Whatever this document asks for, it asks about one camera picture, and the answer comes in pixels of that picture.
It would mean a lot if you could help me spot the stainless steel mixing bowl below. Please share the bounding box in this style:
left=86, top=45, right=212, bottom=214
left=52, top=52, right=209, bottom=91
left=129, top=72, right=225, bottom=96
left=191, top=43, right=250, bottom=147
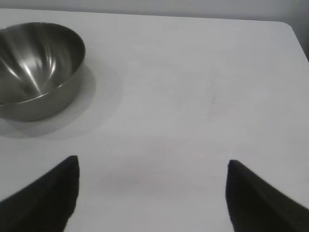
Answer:
left=0, top=22, right=87, bottom=122

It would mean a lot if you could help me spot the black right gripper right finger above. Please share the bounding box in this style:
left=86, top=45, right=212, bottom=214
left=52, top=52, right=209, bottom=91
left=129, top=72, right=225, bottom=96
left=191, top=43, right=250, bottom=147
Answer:
left=225, top=159, right=309, bottom=232

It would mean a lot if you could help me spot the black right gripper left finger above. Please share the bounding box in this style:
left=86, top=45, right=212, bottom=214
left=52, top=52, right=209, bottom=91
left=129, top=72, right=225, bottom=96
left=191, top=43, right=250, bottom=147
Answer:
left=0, top=155, right=80, bottom=232

